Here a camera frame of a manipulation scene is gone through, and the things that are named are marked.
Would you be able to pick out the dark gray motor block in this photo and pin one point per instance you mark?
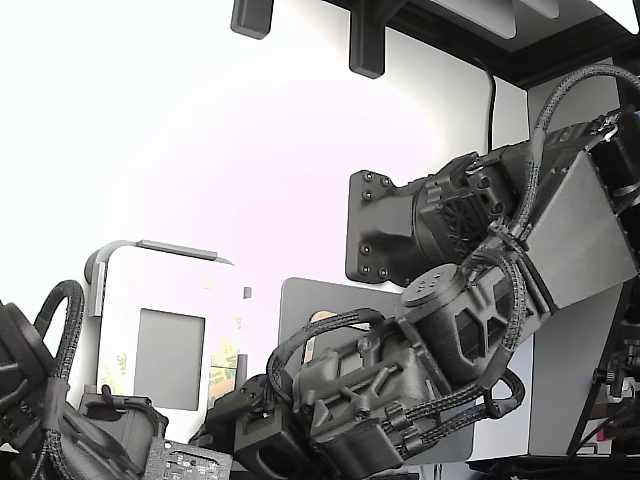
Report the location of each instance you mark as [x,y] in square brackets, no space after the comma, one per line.
[125,430]

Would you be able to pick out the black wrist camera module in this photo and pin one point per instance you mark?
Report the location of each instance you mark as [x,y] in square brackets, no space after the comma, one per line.
[240,395]

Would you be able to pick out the black round housing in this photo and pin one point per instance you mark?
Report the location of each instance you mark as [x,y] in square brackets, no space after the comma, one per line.
[20,360]

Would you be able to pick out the short black bracket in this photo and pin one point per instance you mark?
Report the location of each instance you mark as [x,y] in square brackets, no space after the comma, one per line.
[250,17]

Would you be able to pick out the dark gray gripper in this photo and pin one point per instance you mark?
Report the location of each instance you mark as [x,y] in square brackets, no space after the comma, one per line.
[267,445]

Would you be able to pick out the black frame rail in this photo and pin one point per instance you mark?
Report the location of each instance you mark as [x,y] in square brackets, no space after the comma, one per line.
[550,65]

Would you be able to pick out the long black bracket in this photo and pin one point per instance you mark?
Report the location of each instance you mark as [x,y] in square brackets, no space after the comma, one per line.
[367,45]

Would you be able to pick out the gray plate with window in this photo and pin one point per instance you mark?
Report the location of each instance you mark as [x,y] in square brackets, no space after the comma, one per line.
[300,295]

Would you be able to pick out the black tripod stand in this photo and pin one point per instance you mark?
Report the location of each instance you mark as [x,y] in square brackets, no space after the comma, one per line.
[600,374]

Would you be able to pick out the black perforated plate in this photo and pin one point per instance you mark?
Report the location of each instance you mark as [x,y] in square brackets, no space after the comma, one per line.
[190,462]

